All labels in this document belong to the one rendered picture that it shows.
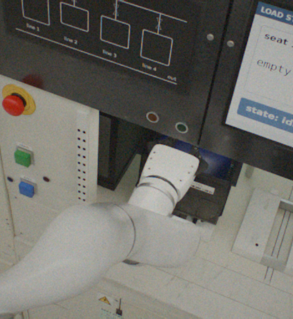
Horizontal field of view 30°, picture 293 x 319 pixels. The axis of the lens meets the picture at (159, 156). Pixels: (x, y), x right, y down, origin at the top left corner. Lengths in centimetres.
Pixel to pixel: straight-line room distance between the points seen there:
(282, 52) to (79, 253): 36
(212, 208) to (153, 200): 32
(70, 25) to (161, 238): 36
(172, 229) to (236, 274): 51
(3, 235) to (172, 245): 62
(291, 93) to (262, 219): 73
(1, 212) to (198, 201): 46
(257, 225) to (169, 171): 43
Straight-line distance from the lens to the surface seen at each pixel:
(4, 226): 139
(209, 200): 129
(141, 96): 86
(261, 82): 77
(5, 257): 152
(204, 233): 140
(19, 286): 63
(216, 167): 135
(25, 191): 120
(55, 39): 87
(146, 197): 102
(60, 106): 97
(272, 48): 74
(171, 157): 111
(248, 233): 142
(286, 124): 81
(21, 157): 111
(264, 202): 150
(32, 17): 87
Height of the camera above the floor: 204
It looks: 48 degrees down
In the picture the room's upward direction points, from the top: 9 degrees clockwise
